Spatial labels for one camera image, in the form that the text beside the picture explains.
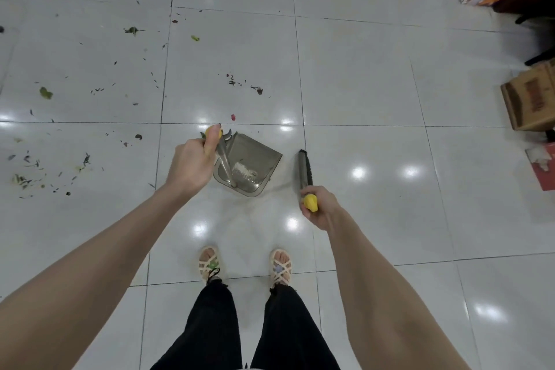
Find person's right hand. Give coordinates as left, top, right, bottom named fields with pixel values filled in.
left=299, top=185, right=343, bottom=232

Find brown cardboard box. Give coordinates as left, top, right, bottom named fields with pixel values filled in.
left=501, top=58, right=555, bottom=132

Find person's right forearm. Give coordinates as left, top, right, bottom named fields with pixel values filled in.
left=323, top=209, right=471, bottom=370

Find person's black trousers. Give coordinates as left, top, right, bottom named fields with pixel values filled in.
left=149, top=278, right=341, bottom=370

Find grey dustpan with yellow-tipped handle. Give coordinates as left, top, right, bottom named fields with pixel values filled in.
left=200, top=124, right=283, bottom=198

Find person's beige sandal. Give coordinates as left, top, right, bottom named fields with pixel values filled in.
left=269, top=248, right=295, bottom=289
left=198, top=246, right=221, bottom=284

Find person's left hand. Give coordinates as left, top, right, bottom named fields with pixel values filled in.
left=164, top=123, right=224, bottom=201

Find grey broom with yellow cap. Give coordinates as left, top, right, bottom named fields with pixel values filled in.
left=298, top=148, right=320, bottom=213

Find person's right beige sandal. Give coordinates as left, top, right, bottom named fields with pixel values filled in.
left=269, top=248, right=295, bottom=289

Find red packet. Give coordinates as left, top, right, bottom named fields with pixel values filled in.
left=524, top=143, right=555, bottom=192

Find person's left beige sandal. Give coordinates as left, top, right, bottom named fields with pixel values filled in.
left=198, top=246, right=221, bottom=284

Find person's left forearm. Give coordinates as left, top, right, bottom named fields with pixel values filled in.
left=0, top=183, right=181, bottom=370

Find leaf debris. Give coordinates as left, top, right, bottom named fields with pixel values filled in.
left=0, top=0, right=265, bottom=201

